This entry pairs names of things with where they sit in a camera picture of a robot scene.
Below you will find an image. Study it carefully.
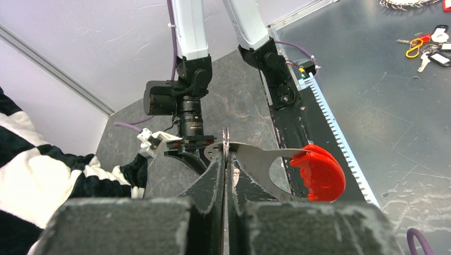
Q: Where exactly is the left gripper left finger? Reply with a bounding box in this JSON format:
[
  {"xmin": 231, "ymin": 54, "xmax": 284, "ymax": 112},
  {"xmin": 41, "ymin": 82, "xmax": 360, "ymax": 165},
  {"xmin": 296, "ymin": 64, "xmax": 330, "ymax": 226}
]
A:
[{"xmin": 34, "ymin": 152, "xmax": 224, "ymax": 254}]

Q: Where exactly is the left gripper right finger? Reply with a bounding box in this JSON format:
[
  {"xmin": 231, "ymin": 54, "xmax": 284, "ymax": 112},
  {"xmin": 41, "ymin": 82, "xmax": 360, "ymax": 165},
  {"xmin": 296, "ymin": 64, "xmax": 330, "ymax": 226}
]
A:
[{"xmin": 226, "ymin": 152, "xmax": 401, "ymax": 254}]

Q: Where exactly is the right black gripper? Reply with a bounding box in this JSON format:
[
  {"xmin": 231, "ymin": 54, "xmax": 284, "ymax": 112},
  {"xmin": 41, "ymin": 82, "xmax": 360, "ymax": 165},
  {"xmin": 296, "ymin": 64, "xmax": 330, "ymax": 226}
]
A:
[{"xmin": 164, "ymin": 135, "xmax": 216, "ymax": 175}]

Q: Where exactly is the metal key holder red handle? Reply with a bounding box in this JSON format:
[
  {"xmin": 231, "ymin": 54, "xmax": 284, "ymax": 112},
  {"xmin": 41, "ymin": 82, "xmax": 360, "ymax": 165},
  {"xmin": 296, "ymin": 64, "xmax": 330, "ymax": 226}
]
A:
[{"xmin": 203, "ymin": 126, "xmax": 347, "ymax": 255}]

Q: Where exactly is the bunch of keys with tags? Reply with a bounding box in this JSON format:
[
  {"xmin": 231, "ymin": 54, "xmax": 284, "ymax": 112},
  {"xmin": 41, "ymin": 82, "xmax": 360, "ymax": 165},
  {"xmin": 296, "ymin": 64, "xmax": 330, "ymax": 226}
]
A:
[{"xmin": 395, "ymin": 24, "xmax": 450, "ymax": 73}]

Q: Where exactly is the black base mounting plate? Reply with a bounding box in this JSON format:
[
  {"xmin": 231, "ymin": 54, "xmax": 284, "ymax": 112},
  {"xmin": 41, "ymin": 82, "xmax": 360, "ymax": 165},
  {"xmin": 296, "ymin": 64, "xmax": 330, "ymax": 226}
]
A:
[{"xmin": 270, "ymin": 72, "xmax": 366, "ymax": 202}]

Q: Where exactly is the black white checkered pillow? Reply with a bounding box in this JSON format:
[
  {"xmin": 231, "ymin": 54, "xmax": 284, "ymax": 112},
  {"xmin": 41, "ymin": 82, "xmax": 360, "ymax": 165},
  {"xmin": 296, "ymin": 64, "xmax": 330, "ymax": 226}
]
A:
[{"xmin": 1, "ymin": 93, "xmax": 148, "ymax": 254}]

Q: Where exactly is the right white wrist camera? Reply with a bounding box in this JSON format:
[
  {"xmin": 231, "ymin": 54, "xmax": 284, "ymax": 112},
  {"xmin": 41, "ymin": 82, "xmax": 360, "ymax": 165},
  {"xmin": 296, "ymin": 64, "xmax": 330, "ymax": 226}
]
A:
[{"xmin": 137, "ymin": 128, "xmax": 182, "ymax": 165}]

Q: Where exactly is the white slotted cable duct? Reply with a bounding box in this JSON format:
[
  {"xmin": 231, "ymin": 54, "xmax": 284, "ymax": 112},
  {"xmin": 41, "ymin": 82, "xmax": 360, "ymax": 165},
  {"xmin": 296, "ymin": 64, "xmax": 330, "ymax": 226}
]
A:
[{"xmin": 300, "ymin": 73, "xmax": 380, "ymax": 208}]

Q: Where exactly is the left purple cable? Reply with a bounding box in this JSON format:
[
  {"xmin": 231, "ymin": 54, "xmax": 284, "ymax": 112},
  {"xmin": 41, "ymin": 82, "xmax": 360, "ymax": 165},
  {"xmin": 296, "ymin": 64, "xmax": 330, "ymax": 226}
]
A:
[{"xmin": 406, "ymin": 228, "xmax": 434, "ymax": 255}]

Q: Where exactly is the spare metal key ring holder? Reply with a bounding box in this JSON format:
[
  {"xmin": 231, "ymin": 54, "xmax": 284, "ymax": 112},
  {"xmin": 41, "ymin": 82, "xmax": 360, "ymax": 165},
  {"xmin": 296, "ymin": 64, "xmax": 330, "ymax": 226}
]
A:
[{"xmin": 377, "ymin": 0, "xmax": 440, "ymax": 11}]

